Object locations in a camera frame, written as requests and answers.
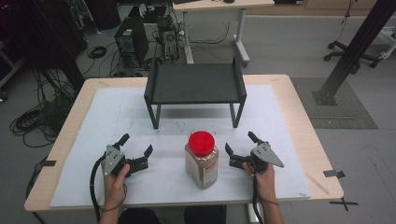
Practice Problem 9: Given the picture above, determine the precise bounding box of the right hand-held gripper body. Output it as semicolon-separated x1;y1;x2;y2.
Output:
228;140;285;175

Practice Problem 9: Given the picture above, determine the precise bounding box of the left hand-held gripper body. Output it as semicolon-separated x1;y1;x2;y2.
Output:
103;141;149;179

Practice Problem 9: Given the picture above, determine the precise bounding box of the clear jar with red lid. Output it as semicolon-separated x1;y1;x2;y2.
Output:
184;130;219;190

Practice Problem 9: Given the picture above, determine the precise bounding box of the black metal shelf rack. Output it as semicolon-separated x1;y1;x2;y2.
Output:
143;56;248;131

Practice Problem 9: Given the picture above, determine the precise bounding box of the person's right hand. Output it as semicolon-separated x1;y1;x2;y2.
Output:
242;161;277;203

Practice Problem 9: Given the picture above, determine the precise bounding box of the person's left hand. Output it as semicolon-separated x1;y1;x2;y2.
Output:
101;160;132;212

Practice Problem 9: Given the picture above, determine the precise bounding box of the white table mat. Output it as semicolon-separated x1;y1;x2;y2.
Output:
49;84;312;209

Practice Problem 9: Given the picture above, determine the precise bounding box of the white table leg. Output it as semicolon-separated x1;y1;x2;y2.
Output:
247;203;263;224

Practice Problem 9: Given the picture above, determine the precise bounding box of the person's left leg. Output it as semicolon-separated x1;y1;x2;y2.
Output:
118;207;163;224

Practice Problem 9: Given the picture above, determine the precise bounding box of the person's leg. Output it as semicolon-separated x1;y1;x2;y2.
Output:
183;204;228;224
118;207;163;224

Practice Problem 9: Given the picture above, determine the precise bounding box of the person's right leg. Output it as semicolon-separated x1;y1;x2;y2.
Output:
183;204;228;224

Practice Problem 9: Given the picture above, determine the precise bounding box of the black tape cross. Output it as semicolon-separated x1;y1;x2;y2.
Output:
330;197;360;212

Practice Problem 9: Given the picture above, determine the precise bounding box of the grey floor mat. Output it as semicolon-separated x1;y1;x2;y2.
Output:
290;77;379;130

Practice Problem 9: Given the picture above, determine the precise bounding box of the black computer tower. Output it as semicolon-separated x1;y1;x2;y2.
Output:
114;16;149;69

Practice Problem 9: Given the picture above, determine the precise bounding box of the open computer case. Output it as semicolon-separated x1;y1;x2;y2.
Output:
157;18;181;62

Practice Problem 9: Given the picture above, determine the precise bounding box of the white desk with wooden top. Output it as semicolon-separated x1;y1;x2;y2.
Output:
172;0;276;68

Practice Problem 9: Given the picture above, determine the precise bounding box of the dark curtain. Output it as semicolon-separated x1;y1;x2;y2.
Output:
0;0;88;91

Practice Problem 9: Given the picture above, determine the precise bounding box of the black office chair base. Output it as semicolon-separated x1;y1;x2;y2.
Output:
323;40;382;75

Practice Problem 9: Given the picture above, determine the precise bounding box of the left hand-held gripper cable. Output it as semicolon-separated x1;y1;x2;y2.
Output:
89;154;108;224

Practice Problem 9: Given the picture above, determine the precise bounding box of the hand-held gripper cable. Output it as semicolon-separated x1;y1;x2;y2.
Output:
251;172;265;224
89;154;108;224

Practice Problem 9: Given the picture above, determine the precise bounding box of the right hand-held gripper cable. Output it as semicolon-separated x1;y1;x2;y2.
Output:
251;172;265;224

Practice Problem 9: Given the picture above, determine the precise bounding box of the black floor cable bundle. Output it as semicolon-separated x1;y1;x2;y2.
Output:
8;68;78;148

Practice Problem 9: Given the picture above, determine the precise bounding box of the coiled black cable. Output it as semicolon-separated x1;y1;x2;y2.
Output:
87;46;107;60

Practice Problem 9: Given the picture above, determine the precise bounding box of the black metal post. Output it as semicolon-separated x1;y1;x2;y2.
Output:
312;0;396;106

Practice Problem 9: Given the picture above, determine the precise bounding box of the white frame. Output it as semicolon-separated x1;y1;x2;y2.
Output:
377;26;396;62

